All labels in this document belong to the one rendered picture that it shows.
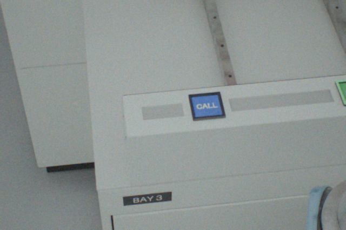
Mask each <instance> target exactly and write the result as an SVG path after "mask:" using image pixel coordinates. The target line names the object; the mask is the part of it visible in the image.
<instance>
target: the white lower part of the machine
mask: <svg viewBox="0 0 346 230"><path fill-rule="evenodd" d="M0 2H1V7H2V11H3V16H4V21H5V26H6V30H7V34H8V38H9V43H10V48H11V52H12V57H13V60H14V65H15V70H16V74H17V77H18V81H19V86H20V90H21V94H22V99H23V104H24V108H25V113H26V118H27V121H28V125H29V131H30V135H31V140H32V145H33V146H34V150H35V155H36V160H37V165H38V167H46V171H47V172H48V173H50V172H61V171H67V170H77V169H84V168H95V158H94V145H93V136H92V122H91V107H90V93H89V86H88V71H87V57H86V48H85V34H84V23H83V5H82V0H0Z"/></svg>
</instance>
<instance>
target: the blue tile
mask: <svg viewBox="0 0 346 230"><path fill-rule="evenodd" d="M191 101H192V107H193V108H194V113H195V117H200V116H211V115H218V114H222V110H221V106H220V102H219V98H218V95H214V96H202V97H191Z"/></svg>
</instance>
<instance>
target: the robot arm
mask: <svg viewBox="0 0 346 230"><path fill-rule="evenodd" d="M306 230H346V180H345V181H343V182H341V183H339V184H338V185H337V186H336V187H335V188H331V187H330V186H323V187H319V186H316V187H313V188H311V190H310V192H309V201H308V213H307V224H306Z"/></svg>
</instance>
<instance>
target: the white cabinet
mask: <svg viewBox="0 0 346 230"><path fill-rule="evenodd" d="M345 180H346V165H337V166H327V167H317V168H306V169H300V170H291V171H284V172H274V173H263V174H252V175H242V176H236V177H225V178H215V179H204V180H194V181H183V182H177V183H172V184H161V185H150V186H140V187H129V188H119V189H112V190H101V191H98V200H99V208H100V214H101V218H102V227H103V230H306V224H307V213H308V201H309V192H310V190H311V188H313V187H316V186H319V187H323V186H330V187H331V188H335V187H336V186H337V185H338V184H339V183H341V182H343V181H345Z"/></svg>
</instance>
